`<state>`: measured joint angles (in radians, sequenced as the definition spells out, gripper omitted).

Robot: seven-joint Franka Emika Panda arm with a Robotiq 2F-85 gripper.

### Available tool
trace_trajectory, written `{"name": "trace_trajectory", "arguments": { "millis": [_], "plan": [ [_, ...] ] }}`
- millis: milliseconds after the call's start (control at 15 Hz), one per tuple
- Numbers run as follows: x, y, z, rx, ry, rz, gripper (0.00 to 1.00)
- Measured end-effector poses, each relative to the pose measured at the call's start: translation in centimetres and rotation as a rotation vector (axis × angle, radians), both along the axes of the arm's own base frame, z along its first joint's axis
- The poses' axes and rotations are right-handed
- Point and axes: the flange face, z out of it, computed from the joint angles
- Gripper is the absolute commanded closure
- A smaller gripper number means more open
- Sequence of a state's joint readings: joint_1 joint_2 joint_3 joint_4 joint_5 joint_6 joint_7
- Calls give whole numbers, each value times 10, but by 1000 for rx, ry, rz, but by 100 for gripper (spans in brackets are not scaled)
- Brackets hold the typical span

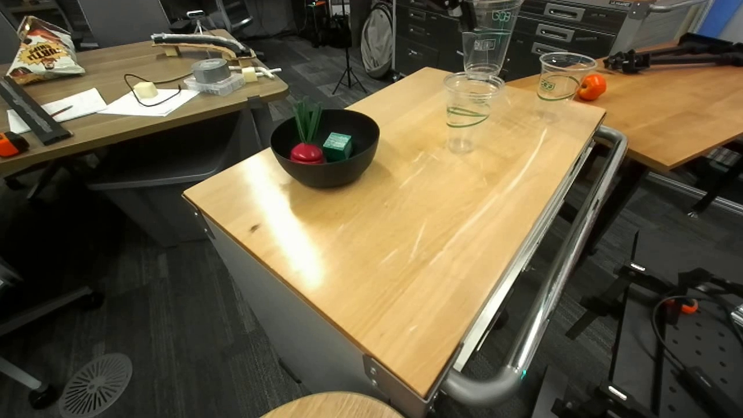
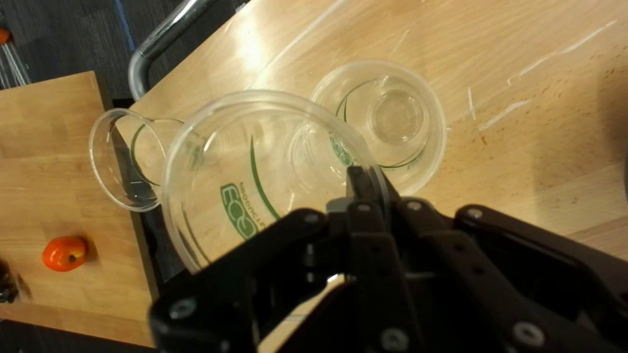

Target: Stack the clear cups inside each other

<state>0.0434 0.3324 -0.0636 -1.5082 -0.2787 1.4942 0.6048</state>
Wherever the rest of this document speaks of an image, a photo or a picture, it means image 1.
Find black drawer cabinet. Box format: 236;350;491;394
393;0;635;80

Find orange toy fruit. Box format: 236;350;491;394
576;71;612;104

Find brown office desk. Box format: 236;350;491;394
0;37;290;251

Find green cube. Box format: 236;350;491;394
321;130;356;163

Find gray tape roll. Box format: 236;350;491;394
191;58;236;89

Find white paper sheet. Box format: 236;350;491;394
5;85;109;137
97;85;203;120

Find curved black white headband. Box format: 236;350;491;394
150;30;258;62

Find round wooden stool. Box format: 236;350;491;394
262;389;405;418

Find black bowl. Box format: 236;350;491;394
269;106;384;190

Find red toy radish green leaves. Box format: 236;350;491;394
288;98;328;167

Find chips bag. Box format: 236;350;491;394
5;14;89;89

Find gray plastic bin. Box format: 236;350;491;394
612;0;710;56

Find black perforated breadboard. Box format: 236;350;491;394
532;303;743;418

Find orange clamp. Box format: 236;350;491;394
662;295;703;321

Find small cream roll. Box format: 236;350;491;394
132;79;164;101

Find gray cart with wooden top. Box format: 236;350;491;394
182;64;633;418

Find light wooden table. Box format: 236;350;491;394
506;39;743;219

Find chrome cart handle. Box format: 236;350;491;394
440;125;633;410

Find small orange object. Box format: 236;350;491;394
0;133;34;163

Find white plug adapter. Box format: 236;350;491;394
238;62;284;84

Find round wire fan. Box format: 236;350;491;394
359;0;399;79

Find clear plastic cup green logo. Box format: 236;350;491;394
461;0;528;76
445;70;506;156
536;48;600;125

